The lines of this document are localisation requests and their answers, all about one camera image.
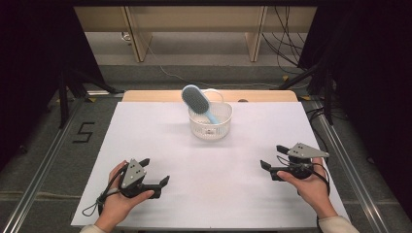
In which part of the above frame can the person's left hand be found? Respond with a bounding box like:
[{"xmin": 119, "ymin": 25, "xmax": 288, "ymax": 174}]
[{"xmin": 96, "ymin": 160, "xmax": 155, "ymax": 232}]

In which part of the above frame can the white table mat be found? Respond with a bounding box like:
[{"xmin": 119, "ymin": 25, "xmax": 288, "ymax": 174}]
[{"xmin": 70, "ymin": 101, "xmax": 354, "ymax": 230}]

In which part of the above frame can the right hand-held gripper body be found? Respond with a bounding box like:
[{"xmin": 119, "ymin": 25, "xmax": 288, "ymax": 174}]
[{"xmin": 270, "ymin": 142, "xmax": 330, "ymax": 182}]

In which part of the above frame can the black metal stand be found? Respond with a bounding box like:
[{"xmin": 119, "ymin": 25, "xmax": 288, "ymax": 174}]
[
  {"xmin": 57, "ymin": 69, "xmax": 124, "ymax": 130},
  {"xmin": 273, "ymin": 61, "xmax": 334, "ymax": 125}
]

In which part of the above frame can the light blue hairbrush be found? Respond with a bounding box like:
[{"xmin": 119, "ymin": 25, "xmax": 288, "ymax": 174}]
[{"xmin": 181, "ymin": 83, "xmax": 222, "ymax": 125}]

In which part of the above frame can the white floor cable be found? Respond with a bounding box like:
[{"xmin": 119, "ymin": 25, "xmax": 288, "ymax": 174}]
[{"xmin": 145, "ymin": 42, "xmax": 309, "ymax": 90}]

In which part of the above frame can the person's right hand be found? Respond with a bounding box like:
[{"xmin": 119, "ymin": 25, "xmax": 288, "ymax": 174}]
[{"xmin": 277, "ymin": 158, "xmax": 339, "ymax": 219}]

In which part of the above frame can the black curtain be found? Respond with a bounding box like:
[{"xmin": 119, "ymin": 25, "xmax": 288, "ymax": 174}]
[
  {"xmin": 0, "ymin": 0, "xmax": 106, "ymax": 169},
  {"xmin": 297, "ymin": 0, "xmax": 412, "ymax": 221}
]

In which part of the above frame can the beige wooden desk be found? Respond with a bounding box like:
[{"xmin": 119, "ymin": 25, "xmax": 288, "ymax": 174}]
[{"xmin": 73, "ymin": 6, "xmax": 318, "ymax": 63}]

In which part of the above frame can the bundle of black cables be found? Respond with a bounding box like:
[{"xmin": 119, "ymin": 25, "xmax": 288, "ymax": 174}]
[{"xmin": 261, "ymin": 6, "xmax": 309, "ymax": 74}]

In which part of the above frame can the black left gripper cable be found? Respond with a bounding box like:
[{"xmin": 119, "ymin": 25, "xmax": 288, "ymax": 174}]
[{"xmin": 81, "ymin": 163, "xmax": 129, "ymax": 218}]

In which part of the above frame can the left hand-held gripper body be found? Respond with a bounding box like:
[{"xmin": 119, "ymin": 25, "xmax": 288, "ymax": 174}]
[{"xmin": 119, "ymin": 158, "xmax": 162, "ymax": 200}]

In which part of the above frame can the metal floor rail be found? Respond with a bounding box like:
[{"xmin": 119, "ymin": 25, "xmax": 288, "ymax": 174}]
[
  {"xmin": 1, "ymin": 98, "xmax": 86, "ymax": 233},
  {"xmin": 312, "ymin": 100, "xmax": 388, "ymax": 233}
]

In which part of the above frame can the white plastic basket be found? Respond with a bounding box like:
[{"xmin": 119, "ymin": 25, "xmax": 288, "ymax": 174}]
[{"xmin": 188, "ymin": 88, "xmax": 234, "ymax": 141}]

